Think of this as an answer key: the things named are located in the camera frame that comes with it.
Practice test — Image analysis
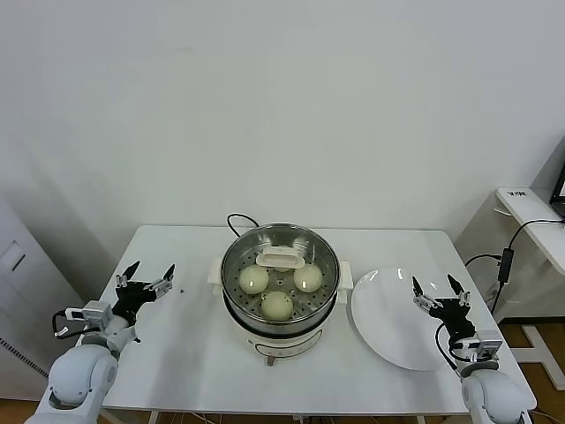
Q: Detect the white steamed baozi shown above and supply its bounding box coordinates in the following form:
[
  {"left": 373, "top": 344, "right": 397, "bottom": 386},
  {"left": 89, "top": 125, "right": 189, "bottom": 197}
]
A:
[
  {"left": 292, "top": 264, "right": 324, "bottom": 294},
  {"left": 238, "top": 265, "right": 271, "bottom": 296},
  {"left": 260, "top": 290, "right": 294, "bottom": 322}
]

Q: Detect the black cooker power cable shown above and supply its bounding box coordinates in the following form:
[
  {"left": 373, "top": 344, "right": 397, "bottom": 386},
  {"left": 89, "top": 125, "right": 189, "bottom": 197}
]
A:
[{"left": 225, "top": 213, "right": 260, "bottom": 240}]

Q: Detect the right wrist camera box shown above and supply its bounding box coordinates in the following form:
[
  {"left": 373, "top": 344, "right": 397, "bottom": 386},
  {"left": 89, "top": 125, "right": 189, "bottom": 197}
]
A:
[{"left": 456, "top": 329, "right": 505, "bottom": 365}]

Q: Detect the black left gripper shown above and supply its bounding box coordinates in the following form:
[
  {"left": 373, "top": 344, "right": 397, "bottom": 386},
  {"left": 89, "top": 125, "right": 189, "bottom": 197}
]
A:
[{"left": 113, "top": 260, "right": 177, "bottom": 322}]

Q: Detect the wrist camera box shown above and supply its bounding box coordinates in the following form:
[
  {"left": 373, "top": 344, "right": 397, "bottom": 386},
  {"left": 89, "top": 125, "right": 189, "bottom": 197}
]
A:
[
  {"left": 64, "top": 299, "right": 113, "bottom": 333},
  {"left": 456, "top": 329, "right": 505, "bottom": 365}
]

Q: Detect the black laptop screen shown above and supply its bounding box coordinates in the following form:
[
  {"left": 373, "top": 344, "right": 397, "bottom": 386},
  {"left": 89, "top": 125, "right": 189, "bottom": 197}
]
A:
[{"left": 549, "top": 163, "right": 565, "bottom": 220}]

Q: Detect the large white plate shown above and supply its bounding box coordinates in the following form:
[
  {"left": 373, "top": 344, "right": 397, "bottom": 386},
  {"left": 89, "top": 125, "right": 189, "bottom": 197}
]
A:
[{"left": 350, "top": 265, "right": 466, "bottom": 372}]

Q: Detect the black power adapter with cable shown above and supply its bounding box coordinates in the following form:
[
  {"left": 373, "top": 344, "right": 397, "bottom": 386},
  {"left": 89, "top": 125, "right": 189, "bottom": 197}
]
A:
[{"left": 463, "top": 217, "right": 565, "bottom": 313}]

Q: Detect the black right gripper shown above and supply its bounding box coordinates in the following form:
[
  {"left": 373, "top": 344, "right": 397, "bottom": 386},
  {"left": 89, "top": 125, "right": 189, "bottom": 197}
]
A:
[{"left": 411, "top": 273, "right": 478, "bottom": 342}]

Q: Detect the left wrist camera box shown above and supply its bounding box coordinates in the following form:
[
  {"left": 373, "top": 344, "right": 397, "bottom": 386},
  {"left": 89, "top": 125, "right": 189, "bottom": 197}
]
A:
[{"left": 64, "top": 299, "right": 113, "bottom": 333}]

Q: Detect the white cabinet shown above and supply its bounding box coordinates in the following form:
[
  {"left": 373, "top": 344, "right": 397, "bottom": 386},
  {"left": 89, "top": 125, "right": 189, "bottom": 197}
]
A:
[{"left": 0, "top": 193, "right": 92, "bottom": 401}]

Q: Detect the round glass pot lid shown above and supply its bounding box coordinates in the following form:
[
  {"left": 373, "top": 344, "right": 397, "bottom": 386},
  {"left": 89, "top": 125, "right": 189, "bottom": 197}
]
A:
[{"left": 220, "top": 224, "right": 342, "bottom": 326}]

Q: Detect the cream electric cooker base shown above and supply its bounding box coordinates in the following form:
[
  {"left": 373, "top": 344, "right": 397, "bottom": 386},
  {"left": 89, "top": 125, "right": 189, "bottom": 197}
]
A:
[{"left": 206, "top": 258, "right": 354, "bottom": 368}]

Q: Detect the white desk foot frame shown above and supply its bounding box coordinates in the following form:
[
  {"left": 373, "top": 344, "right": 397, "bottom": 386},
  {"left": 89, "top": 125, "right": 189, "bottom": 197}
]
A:
[{"left": 507, "top": 323, "right": 565, "bottom": 388}]

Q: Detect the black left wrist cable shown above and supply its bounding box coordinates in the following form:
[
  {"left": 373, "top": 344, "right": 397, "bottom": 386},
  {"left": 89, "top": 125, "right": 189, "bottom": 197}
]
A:
[{"left": 51, "top": 310, "right": 72, "bottom": 339}]

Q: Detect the perforated steel steamer basket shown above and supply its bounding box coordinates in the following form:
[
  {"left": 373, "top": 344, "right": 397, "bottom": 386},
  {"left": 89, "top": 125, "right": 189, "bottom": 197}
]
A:
[{"left": 218, "top": 223, "right": 343, "bottom": 336}]

